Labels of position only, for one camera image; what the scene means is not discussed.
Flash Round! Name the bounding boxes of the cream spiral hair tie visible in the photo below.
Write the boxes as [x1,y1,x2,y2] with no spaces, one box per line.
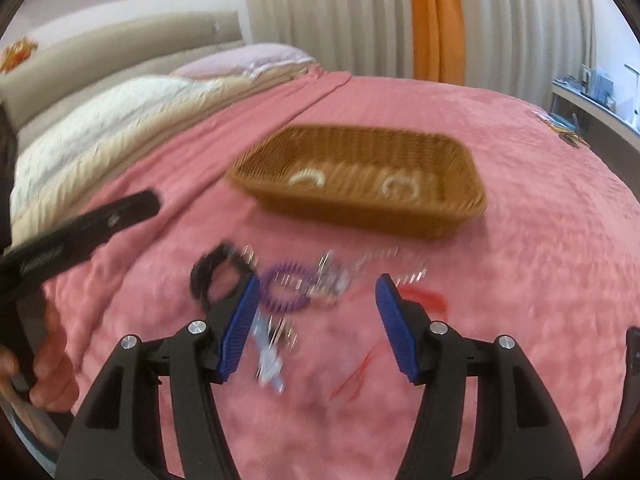
[287,168,327,190]

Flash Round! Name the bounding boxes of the light blue hair clip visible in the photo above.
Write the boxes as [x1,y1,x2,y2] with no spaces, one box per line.
[250,311,285,394]

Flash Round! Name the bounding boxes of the person's left hand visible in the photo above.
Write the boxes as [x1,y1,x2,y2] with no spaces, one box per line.
[28,301,79,413]

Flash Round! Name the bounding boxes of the beige padded headboard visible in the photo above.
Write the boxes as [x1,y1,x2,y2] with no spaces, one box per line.
[1,11,243,129]

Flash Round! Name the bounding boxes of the lilac pillow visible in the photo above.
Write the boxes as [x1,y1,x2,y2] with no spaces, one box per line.
[172,44,317,80]

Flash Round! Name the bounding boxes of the red braided cord bracelet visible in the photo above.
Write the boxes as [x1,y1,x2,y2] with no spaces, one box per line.
[328,284,449,403]

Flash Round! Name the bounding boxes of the orange curtain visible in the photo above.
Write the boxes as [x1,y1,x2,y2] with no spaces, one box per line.
[411,0,465,84]

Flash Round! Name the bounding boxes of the white floral pillow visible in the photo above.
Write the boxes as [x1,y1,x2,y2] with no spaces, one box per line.
[11,75,221,220]

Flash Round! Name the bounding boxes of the clear crystal hair clip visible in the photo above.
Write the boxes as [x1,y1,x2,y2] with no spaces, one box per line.
[308,250,352,306]

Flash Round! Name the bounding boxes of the purple spiral hair tie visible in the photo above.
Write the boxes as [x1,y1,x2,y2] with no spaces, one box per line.
[259,258,314,316]

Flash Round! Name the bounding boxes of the small items on bed edge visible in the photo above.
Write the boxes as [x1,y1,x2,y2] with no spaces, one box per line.
[533,110,590,148]

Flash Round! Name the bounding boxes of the black smart wristband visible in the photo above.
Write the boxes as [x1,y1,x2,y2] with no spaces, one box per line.
[189,240,256,313]

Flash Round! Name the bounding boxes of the grey side desk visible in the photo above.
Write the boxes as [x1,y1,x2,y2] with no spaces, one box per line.
[549,62,640,162]

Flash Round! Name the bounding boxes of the brown wicker basket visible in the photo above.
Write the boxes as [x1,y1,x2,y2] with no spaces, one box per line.
[227,125,487,240]

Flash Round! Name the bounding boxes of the pink bed blanket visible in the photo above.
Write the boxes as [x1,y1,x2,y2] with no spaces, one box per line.
[44,68,639,479]

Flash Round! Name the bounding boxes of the clear crystal bead bracelet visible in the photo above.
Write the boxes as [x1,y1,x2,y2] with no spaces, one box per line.
[349,246,430,286]

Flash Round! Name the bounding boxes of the silver alligator hair clip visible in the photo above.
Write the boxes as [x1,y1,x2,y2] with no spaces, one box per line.
[268,316,297,351]

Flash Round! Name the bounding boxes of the beige ribbed curtain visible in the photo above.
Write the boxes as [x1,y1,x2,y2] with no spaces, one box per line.
[246,0,597,105]

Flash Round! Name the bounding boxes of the clear spiral hair tie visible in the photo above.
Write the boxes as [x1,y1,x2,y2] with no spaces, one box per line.
[380,173,422,202]

